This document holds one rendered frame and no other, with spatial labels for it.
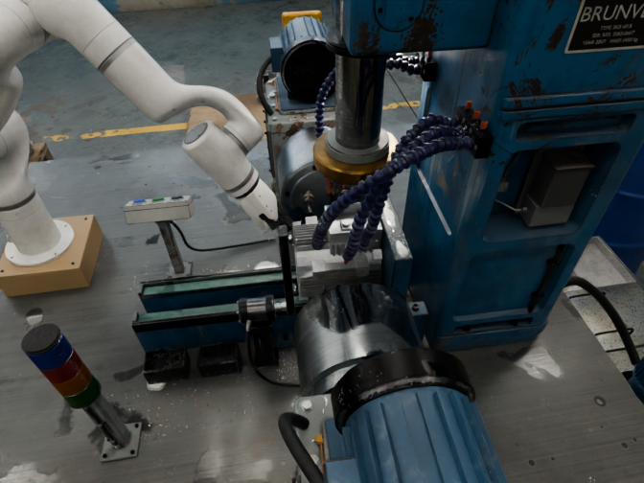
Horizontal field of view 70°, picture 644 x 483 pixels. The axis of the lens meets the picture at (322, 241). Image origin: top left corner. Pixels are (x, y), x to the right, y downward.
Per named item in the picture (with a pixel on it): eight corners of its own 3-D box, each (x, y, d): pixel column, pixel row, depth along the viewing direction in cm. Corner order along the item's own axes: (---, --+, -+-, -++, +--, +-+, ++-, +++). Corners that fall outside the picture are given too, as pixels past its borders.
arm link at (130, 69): (157, 17, 91) (262, 132, 104) (99, 73, 89) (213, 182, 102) (161, 7, 83) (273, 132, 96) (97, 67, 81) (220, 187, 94)
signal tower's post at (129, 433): (143, 422, 107) (71, 314, 78) (137, 457, 101) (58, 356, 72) (107, 426, 106) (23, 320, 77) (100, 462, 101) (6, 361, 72)
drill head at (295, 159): (348, 164, 161) (350, 98, 144) (369, 235, 135) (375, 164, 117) (277, 171, 159) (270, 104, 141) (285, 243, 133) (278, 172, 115)
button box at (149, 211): (195, 212, 130) (192, 194, 128) (191, 218, 123) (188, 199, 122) (133, 218, 129) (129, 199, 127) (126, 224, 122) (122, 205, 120)
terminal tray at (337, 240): (371, 222, 115) (373, 200, 110) (380, 252, 108) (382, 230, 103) (324, 226, 114) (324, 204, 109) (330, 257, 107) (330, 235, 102)
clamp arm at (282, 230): (297, 305, 107) (289, 223, 89) (298, 315, 105) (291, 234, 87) (282, 307, 106) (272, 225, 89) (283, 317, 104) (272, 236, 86)
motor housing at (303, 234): (365, 253, 129) (369, 200, 116) (379, 306, 115) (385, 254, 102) (294, 260, 127) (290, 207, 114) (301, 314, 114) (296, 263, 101)
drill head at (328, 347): (394, 316, 114) (404, 244, 96) (448, 494, 84) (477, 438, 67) (293, 328, 112) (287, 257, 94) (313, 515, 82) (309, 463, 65)
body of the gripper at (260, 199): (229, 176, 107) (258, 206, 114) (228, 204, 100) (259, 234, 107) (255, 160, 105) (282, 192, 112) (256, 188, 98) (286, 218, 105)
